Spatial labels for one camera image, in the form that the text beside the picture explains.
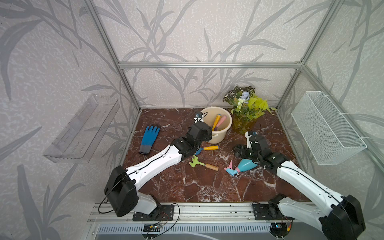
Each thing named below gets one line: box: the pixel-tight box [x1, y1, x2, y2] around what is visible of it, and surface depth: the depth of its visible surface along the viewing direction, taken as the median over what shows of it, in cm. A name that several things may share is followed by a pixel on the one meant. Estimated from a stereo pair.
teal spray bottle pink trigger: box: [224, 158, 259, 176], surface depth 88 cm
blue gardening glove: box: [139, 125, 160, 155], surface depth 104 cm
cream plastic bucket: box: [201, 106, 233, 145], surface depth 98 cm
